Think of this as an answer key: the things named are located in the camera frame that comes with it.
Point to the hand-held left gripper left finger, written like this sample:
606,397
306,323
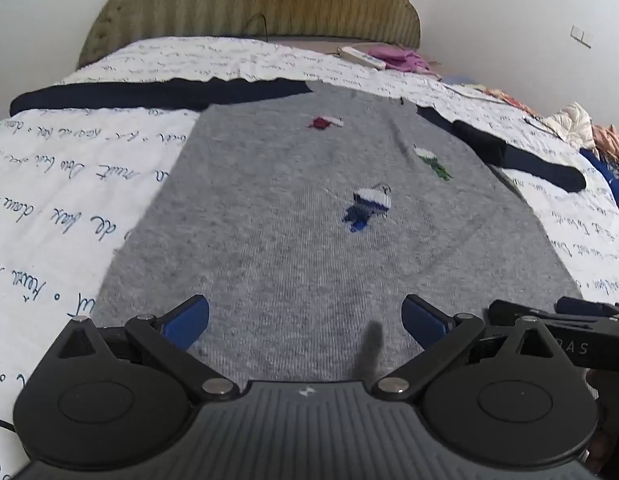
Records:
187,322

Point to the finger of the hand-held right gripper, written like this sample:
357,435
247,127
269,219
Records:
584,305
514,309

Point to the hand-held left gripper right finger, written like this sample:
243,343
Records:
422,322

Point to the grey sweater with navy sleeves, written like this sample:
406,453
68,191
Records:
299,240

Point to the blue crumpled cloth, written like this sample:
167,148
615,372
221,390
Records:
612,177

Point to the peach crumpled cloth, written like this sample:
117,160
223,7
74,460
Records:
612,142

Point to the cream crumpled cloth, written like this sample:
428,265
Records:
572,122

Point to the white script-printed blanket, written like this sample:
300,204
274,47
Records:
49,185

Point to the colourful patterned cloth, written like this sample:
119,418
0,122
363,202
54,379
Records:
509,100

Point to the pink cloth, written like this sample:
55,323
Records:
397,57

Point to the white remote control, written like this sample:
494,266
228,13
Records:
362,56

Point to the olive padded headboard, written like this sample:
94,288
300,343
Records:
239,0

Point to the white wall switch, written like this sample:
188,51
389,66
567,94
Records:
582,36

